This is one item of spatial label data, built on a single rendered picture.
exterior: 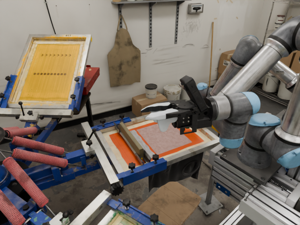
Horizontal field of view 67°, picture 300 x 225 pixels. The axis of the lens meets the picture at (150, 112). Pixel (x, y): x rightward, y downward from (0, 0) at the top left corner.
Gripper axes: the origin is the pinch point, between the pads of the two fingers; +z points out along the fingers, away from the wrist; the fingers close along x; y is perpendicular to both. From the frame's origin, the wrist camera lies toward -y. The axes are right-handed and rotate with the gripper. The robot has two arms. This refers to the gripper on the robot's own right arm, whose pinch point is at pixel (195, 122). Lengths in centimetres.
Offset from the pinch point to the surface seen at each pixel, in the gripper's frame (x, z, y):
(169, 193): -11, 96, -15
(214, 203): 25, 97, 16
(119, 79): 6, 33, -193
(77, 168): -97, 6, 0
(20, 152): -123, -24, 7
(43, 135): -113, 5, -49
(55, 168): -109, -6, 8
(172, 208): -18, 96, 2
